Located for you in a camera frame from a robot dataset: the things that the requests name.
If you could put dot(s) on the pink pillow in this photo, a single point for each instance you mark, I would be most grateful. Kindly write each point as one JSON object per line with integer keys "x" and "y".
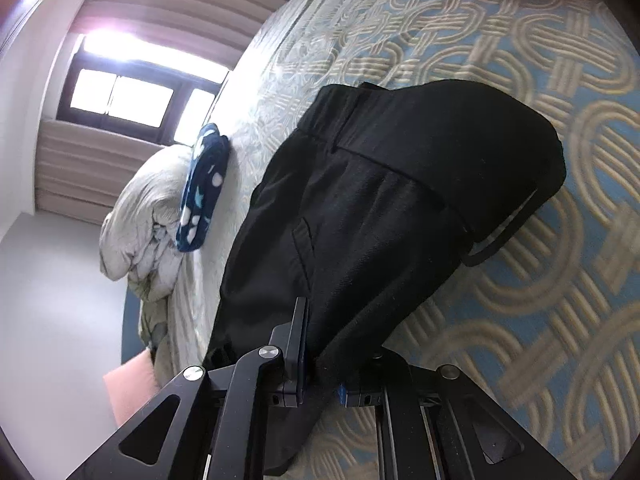
{"x": 132, "y": 390}

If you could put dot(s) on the folded navy patterned garment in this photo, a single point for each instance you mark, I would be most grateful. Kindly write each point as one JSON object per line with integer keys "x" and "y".
{"x": 202, "y": 190}

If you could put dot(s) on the blue headboard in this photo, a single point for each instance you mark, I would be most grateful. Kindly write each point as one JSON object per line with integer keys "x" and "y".
{"x": 131, "y": 320}

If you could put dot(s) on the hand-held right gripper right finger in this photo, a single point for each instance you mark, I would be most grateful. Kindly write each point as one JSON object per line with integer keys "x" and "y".
{"x": 365, "y": 396}

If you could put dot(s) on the grey patterned bed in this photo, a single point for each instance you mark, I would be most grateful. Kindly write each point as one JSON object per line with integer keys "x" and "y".
{"x": 500, "y": 85}

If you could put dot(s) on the olive green blanket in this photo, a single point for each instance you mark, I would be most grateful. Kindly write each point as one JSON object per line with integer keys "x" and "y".
{"x": 157, "y": 325}

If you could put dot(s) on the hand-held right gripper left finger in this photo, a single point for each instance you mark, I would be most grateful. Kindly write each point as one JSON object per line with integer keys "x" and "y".
{"x": 300, "y": 350}

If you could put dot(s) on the folded grey patterned duvet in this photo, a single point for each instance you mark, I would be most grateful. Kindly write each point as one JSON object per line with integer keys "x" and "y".
{"x": 145, "y": 210}

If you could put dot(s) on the dark framed window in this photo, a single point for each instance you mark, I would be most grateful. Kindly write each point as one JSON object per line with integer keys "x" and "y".
{"x": 130, "y": 95}

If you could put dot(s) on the black pants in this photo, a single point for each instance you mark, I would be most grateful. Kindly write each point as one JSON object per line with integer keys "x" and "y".
{"x": 380, "y": 185}

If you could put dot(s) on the beige curtain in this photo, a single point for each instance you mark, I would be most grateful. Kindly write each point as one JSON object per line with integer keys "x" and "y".
{"x": 175, "y": 15}
{"x": 85, "y": 175}

